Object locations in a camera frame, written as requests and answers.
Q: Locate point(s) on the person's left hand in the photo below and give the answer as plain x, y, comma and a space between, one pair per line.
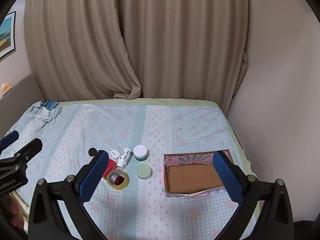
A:
15, 212

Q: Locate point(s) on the blue package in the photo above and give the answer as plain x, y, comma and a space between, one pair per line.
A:
51, 104

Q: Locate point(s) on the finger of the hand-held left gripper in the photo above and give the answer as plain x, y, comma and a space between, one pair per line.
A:
31, 147
11, 137

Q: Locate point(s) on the white pill bottle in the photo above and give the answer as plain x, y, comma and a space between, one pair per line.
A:
124, 156

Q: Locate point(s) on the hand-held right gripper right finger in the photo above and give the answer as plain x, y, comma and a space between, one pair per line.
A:
227, 177

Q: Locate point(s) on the small black jar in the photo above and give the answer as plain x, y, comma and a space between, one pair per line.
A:
92, 151

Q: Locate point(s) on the grey headboard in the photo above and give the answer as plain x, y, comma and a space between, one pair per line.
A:
20, 95

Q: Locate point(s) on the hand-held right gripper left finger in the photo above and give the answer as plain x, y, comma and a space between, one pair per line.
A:
93, 177

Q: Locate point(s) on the framed wall picture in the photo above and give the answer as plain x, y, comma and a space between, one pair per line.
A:
6, 37

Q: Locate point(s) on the white-lid green jar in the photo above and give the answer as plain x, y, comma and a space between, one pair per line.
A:
140, 151

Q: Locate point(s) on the small orange object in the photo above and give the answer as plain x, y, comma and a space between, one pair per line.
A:
6, 88

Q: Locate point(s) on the small red round cap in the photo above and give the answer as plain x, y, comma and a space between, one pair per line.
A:
119, 179

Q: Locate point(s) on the red box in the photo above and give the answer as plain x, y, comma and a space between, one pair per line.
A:
110, 166

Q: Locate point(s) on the pale green bed sheet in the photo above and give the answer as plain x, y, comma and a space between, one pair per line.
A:
175, 100

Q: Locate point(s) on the yellow tape roll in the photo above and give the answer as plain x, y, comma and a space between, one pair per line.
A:
125, 183

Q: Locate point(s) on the pink printed cardboard box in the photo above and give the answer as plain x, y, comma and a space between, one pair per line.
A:
192, 177

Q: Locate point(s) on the beige curtain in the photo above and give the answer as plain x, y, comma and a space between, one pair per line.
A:
187, 42
75, 42

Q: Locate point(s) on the pale green lid jar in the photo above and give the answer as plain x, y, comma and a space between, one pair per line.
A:
144, 170

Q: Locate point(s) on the bunched light blue cloth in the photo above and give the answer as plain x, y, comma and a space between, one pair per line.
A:
42, 113

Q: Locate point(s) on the white earbuds case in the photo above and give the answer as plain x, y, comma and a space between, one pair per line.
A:
114, 153

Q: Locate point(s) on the dark bed frame edge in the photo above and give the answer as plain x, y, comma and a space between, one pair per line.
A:
235, 137

